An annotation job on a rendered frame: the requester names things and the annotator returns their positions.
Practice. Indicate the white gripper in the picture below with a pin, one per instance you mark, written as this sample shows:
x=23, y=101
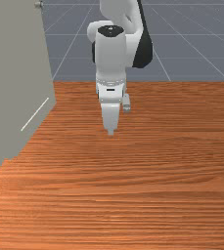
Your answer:
x=110, y=107

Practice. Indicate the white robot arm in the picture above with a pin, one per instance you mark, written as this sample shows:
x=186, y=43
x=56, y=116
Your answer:
x=112, y=55

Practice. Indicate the pale grey cabinet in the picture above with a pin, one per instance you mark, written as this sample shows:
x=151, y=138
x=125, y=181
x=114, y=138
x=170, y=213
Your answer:
x=12, y=81

